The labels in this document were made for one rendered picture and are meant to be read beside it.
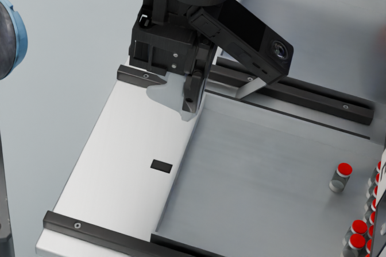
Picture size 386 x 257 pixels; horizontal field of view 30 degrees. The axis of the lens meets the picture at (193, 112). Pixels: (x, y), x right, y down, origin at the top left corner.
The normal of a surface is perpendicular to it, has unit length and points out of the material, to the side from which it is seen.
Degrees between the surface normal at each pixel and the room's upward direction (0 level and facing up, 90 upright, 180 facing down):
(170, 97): 93
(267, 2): 0
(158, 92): 93
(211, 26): 91
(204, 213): 0
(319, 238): 0
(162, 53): 90
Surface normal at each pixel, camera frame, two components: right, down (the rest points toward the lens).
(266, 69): -0.25, 0.73
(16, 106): 0.12, -0.64
